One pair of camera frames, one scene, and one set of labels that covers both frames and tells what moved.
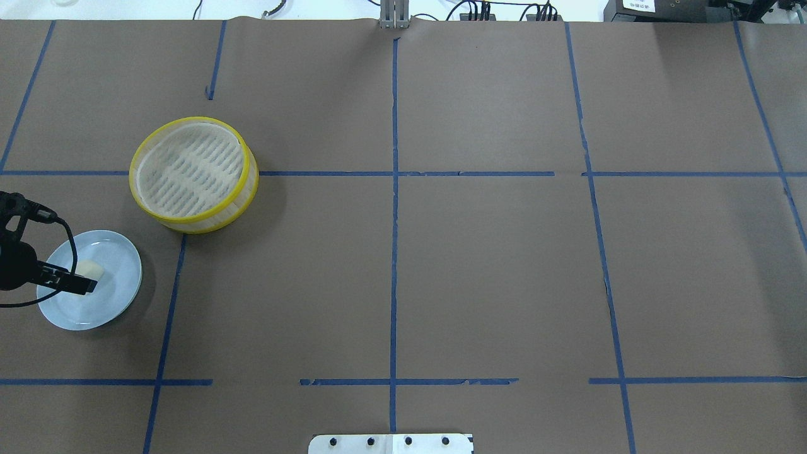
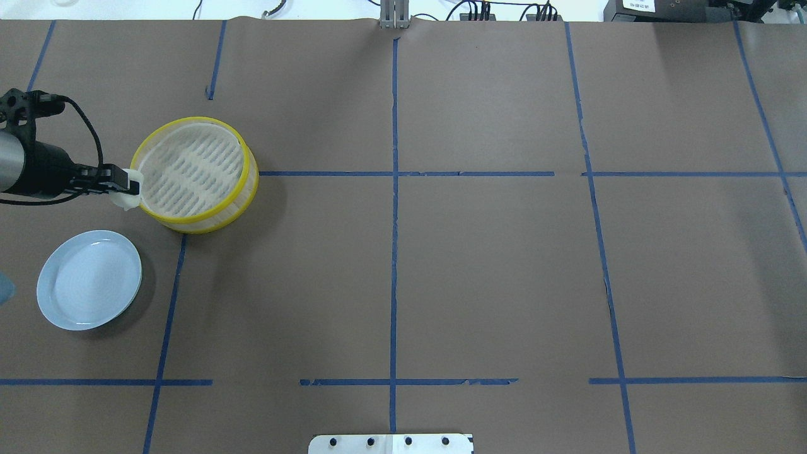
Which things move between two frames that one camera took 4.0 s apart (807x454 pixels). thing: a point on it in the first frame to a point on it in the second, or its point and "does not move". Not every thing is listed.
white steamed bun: [89, 268] to [126, 199]
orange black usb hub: [465, 17] does not move
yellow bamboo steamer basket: [194, 174] does not move
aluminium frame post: [394, 14] does not move
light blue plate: [117, 287] does not move
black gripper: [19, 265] to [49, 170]
